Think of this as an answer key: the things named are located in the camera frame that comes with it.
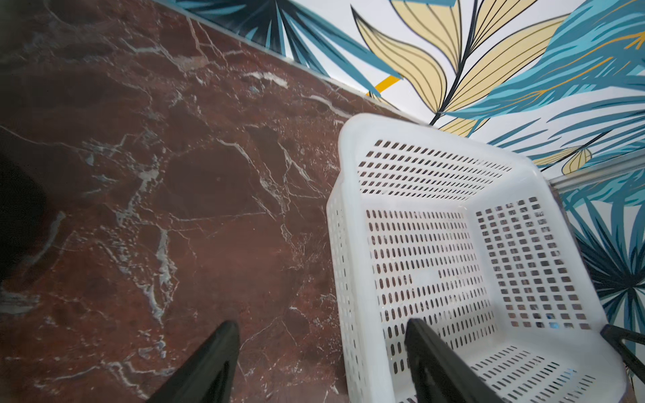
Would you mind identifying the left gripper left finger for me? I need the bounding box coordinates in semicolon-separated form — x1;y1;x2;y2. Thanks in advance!
148;321;240;403

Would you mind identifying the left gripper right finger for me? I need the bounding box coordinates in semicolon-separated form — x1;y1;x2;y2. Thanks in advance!
405;318;502;402

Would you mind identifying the white plastic basket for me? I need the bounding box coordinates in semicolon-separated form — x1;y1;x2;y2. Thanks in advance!
327;114;628;402

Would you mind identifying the black toolbox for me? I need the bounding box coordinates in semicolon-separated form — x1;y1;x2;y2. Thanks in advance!
601;324;645;382

